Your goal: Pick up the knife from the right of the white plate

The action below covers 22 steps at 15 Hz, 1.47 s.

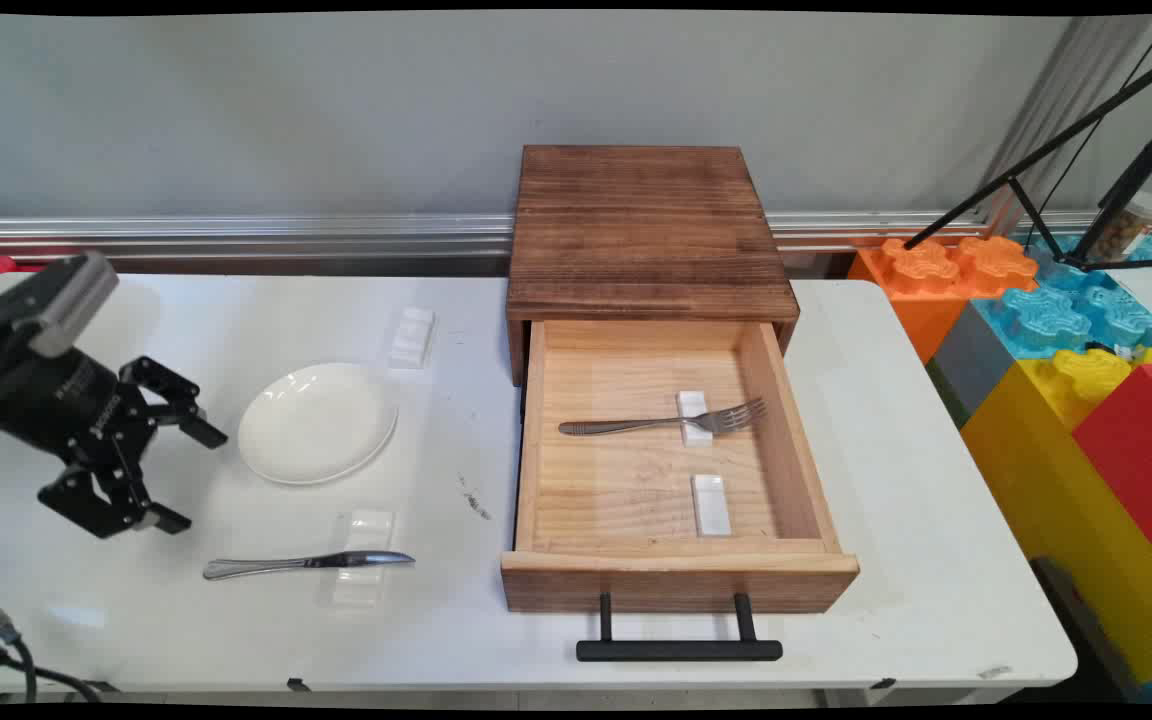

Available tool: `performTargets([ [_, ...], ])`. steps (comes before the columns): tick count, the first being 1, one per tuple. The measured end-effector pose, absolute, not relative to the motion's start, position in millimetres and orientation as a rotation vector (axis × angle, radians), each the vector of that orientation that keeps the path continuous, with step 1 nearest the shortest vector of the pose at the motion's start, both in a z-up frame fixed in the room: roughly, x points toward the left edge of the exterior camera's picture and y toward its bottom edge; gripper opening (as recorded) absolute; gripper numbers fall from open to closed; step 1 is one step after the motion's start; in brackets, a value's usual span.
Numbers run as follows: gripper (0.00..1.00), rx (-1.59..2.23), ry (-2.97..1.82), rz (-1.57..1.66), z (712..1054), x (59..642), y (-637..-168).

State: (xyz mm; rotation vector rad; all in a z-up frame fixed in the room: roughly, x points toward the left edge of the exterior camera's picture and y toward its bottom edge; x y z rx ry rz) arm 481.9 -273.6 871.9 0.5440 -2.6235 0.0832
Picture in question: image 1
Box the aluminium wall rail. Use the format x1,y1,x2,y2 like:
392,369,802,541
0,208,1152,263

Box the yellow toy block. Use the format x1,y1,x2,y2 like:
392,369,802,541
961,347,1152,686

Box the silver table knife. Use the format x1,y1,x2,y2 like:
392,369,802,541
202,550,417,582

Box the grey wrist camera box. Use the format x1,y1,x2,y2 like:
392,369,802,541
29,251,121,359

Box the clear jar with nuts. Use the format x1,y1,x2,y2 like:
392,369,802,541
1096,190,1152,263

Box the light wooden drawer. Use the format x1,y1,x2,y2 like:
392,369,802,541
500,320,861,615

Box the silver fork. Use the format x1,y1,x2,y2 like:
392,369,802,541
558,397,769,438

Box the white cutlery rest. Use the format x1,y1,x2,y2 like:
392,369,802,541
676,390,715,447
691,474,733,538
388,306,437,371
330,509,398,609

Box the grey toy block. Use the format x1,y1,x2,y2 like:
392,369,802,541
926,303,1017,429

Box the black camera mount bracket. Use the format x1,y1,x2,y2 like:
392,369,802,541
0,285,72,366

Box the grey curtain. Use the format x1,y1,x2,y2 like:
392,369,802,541
976,15,1152,236

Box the red toy block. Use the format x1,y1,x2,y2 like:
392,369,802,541
1071,362,1152,589

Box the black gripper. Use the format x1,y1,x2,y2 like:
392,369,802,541
0,343,230,540

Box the dark wooden cabinet box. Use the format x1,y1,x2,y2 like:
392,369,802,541
505,145,801,388

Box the black tripod stand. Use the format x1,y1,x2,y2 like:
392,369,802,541
901,40,1152,273

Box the light blue toy block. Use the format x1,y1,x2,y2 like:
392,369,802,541
1021,232,1152,293
972,284,1152,361

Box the white round plate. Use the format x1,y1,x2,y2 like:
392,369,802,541
237,362,400,487

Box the orange toy block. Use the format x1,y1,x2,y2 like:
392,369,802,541
846,236,1040,366

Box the black drawer handle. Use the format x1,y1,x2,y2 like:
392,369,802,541
576,592,785,663

